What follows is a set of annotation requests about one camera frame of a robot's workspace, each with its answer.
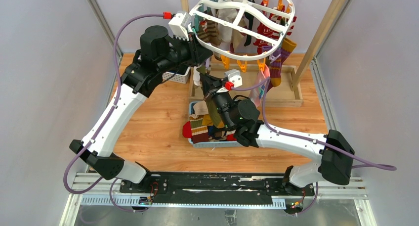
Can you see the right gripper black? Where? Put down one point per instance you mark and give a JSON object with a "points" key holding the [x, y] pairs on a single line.
{"points": [[209, 83]]}

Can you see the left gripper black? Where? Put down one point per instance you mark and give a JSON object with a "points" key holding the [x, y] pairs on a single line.
{"points": [[198, 53]]}

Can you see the olive green sock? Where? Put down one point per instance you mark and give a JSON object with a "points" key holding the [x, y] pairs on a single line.
{"points": [[209, 85]]}

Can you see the white oval sock hanger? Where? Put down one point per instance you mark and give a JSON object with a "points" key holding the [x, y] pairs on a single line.
{"points": [[259, 12]]}

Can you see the striped olive sock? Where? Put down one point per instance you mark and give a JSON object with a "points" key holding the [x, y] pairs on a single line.
{"points": [[199, 131]]}

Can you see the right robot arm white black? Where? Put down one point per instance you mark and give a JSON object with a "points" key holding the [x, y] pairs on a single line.
{"points": [[329, 154]]}

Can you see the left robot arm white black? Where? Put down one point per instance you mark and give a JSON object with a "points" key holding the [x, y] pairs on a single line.
{"points": [[158, 53]]}

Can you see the white laundry basket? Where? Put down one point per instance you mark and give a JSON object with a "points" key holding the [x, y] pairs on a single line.
{"points": [[181, 77]]}

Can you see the pink sock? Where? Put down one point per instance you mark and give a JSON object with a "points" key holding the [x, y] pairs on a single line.
{"points": [[257, 93]]}

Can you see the blue sock basket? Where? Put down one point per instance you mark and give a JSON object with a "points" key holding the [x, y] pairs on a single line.
{"points": [[222, 142]]}

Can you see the red sock in basket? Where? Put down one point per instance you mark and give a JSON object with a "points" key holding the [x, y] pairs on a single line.
{"points": [[186, 130]]}

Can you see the red patterned sock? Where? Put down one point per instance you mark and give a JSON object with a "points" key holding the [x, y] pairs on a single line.
{"points": [[267, 32]]}

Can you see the maroon purple striped sock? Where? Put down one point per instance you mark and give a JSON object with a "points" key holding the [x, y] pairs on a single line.
{"points": [[277, 59]]}

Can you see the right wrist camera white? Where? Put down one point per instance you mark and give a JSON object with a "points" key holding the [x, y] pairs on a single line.
{"points": [[234, 79]]}

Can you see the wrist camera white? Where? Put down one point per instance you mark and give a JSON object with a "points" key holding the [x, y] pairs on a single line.
{"points": [[180, 25], [234, 79]]}

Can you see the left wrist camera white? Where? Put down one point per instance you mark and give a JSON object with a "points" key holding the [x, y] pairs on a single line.
{"points": [[180, 25]]}

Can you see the wooden rack frame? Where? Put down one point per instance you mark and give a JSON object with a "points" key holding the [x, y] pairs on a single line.
{"points": [[292, 95]]}

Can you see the black mounting base plate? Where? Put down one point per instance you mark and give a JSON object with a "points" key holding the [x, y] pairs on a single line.
{"points": [[216, 189]]}

